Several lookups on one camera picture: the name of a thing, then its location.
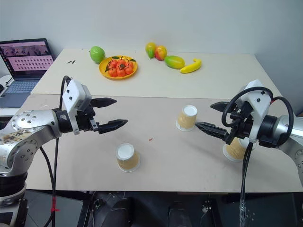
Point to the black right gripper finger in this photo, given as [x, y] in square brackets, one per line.
[211, 129]
[219, 106]

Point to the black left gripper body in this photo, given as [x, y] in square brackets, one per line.
[85, 120]

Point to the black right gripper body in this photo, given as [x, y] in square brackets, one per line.
[243, 125]

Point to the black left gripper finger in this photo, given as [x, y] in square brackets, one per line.
[113, 125]
[104, 102]

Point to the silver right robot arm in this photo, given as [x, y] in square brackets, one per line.
[292, 139]

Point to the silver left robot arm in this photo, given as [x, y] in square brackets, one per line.
[30, 125]

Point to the brown ribbed paper cup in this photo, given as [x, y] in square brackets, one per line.
[187, 119]
[235, 151]
[127, 158]

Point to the orange toy tangerine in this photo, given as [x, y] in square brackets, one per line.
[113, 63]
[121, 72]
[121, 62]
[112, 72]
[129, 70]
[130, 64]

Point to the yellow plastic plate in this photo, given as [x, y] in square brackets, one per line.
[104, 71]

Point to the yellow toy banana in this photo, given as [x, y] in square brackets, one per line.
[190, 67]

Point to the green orange toy mango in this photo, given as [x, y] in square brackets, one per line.
[174, 62]

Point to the yellow green toy mango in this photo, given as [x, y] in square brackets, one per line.
[150, 48]

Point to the red yellow toy mango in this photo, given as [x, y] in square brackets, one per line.
[161, 53]

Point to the blue open laptop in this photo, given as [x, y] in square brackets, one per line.
[26, 63]

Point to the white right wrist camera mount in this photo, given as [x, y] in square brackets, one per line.
[259, 104]

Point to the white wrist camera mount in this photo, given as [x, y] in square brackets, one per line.
[259, 104]
[72, 94]

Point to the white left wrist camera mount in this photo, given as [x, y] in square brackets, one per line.
[72, 94]

